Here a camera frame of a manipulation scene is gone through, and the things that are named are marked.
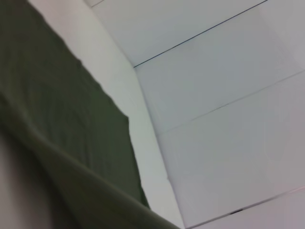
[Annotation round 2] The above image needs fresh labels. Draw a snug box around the dark green FREE print t-shirt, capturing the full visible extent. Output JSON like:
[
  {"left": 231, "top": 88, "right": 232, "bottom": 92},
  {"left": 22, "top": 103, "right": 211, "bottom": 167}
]
[{"left": 0, "top": 0, "right": 182, "bottom": 229}]

